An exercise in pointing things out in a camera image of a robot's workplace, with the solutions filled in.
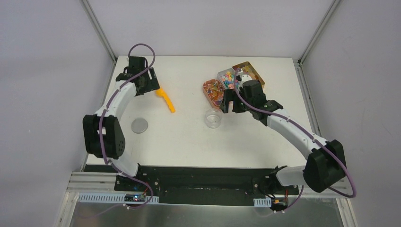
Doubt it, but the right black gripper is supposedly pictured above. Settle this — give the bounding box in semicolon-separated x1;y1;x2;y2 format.
219;89;253;114

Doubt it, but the yellow plastic scoop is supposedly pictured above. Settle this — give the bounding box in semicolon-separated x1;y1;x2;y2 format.
156;88;176;113

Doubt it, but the orange tray of lollipops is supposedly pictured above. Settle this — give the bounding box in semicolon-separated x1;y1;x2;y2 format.
202;79;225;109

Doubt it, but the clear plastic jar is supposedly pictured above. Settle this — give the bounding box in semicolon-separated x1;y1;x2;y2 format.
205;108;223;129

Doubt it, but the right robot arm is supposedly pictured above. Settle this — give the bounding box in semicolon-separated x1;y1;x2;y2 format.
220;80;346;194

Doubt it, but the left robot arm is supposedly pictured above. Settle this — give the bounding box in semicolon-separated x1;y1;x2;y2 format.
83;56;160;191

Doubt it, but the white tray of star candies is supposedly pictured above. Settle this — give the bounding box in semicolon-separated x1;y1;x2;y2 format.
217;68;245;92

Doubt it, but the gold tray of gummies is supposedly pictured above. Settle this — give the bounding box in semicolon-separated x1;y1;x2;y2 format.
232;61;265;88

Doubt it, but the clear jar lid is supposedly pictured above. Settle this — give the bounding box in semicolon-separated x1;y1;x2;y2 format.
131;118;148;134

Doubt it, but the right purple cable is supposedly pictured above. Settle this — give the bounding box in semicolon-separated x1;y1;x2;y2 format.
233;67;357;217

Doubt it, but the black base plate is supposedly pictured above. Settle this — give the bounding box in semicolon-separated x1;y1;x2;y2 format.
114;166;300;206

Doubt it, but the aluminium frame rail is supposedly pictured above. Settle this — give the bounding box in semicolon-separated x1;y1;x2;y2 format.
66;172;344;199

